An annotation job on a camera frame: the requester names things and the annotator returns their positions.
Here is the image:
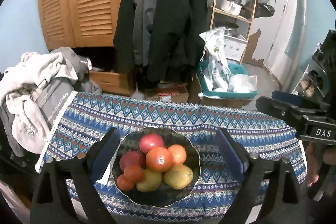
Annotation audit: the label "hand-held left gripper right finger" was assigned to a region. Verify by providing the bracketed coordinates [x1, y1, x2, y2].
[215, 127, 301, 224]

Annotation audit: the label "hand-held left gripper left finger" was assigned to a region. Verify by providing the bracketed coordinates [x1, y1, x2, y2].
[29, 127, 121, 224]

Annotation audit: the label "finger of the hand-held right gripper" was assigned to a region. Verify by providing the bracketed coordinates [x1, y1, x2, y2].
[272, 90, 328, 115]
[256, 96, 306, 133]

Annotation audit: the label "dark red apple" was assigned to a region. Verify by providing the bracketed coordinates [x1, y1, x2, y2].
[119, 151, 146, 169]

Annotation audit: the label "small orange tangerine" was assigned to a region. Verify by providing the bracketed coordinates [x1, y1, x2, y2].
[123, 165, 145, 183]
[117, 174, 135, 191]

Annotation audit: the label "large orange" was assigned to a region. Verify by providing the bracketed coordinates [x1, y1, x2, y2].
[146, 147, 174, 172]
[168, 144, 187, 165]

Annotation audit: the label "dark glass bowl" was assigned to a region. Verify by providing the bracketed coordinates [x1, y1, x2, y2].
[110, 127, 201, 207]

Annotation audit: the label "person's right hand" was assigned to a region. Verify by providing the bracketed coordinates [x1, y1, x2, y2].
[305, 143, 336, 187]

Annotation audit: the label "group of assorted shoes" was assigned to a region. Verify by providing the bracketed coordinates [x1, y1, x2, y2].
[301, 70, 324, 94]

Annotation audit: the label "grey shoe rack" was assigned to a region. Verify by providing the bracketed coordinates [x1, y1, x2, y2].
[291, 43, 328, 100]

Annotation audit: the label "clear plastic bags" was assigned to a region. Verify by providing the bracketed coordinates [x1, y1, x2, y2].
[228, 74, 258, 93]

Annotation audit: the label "large cardboard box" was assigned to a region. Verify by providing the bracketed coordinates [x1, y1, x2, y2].
[201, 95, 256, 109]

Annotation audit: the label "teal plastic crate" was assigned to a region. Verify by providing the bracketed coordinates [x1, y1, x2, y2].
[197, 61, 258, 99]

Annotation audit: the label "blue patterned tablecloth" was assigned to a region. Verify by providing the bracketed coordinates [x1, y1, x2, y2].
[35, 91, 307, 224]

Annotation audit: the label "white door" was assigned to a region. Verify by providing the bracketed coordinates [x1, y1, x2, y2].
[262, 0, 293, 69]

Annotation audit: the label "white lattice storage box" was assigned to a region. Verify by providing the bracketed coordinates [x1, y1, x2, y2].
[223, 34, 248, 62]

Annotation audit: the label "dark grey garment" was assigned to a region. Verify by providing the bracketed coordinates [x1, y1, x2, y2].
[79, 77, 103, 95]

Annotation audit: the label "white rice bag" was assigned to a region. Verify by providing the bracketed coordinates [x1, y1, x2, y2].
[199, 27, 231, 90]

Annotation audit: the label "wooden drawer box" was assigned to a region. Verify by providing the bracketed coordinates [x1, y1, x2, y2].
[88, 70, 135, 96]

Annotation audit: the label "grey printed garment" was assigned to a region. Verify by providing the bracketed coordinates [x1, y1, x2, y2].
[31, 77, 75, 130]

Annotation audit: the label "grey metal panel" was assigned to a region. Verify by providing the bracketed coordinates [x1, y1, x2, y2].
[285, 0, 308, 56]

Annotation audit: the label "steel pot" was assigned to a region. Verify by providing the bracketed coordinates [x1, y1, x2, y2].
[224, 25, 239, 37]

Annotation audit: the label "small open cardboard box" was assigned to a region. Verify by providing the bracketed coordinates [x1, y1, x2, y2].
[144, 84, 189, 103]

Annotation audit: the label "grey hanging bag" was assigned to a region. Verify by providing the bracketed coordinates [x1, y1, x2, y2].
[240, 0, 276, 18]

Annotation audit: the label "wooden shelf rack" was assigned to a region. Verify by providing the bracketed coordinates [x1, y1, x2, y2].
[207, 0, 265, 64]

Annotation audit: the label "white cooking pot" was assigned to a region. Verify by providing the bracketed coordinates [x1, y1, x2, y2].
[220, 0, 243, 16]

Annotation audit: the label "light grey garment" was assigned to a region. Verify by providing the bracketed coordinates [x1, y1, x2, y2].
[49, 47, 91, 80]

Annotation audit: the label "pile of grey white clothes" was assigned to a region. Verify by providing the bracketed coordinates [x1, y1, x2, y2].
[0, 52, 79, 155]

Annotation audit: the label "black hooded jacket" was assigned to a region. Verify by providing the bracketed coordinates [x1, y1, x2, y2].
[146, 0, 208, 88]

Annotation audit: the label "dark coat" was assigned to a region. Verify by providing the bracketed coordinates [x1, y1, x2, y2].
[113, 0, 147, 67]

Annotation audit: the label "wooden louvered wardrobe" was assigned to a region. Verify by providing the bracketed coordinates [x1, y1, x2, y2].
[37, 0, 137, 49]

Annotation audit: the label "grey jacket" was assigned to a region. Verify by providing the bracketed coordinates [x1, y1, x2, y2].
[133, 0, 162, 67]

